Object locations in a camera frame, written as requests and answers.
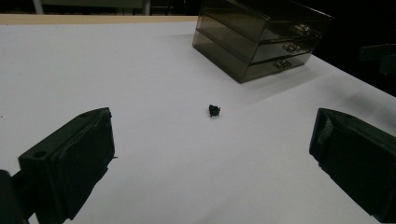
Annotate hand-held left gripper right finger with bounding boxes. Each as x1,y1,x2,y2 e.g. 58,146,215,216
308,107,396,224

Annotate white table cover sheet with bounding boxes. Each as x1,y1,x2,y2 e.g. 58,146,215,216
0,21,396,224

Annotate small black clip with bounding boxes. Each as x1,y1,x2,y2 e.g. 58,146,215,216
208,104,221,119

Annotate wooden table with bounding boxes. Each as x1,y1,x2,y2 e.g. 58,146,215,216
0,13,199,26

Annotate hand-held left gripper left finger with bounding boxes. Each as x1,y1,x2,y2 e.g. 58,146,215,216
18,106,116,224

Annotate black metal stand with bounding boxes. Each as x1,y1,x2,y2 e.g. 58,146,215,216
359,43,396,77

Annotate smoky transparent drawer organizer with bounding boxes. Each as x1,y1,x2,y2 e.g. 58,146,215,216
191,0,334,84

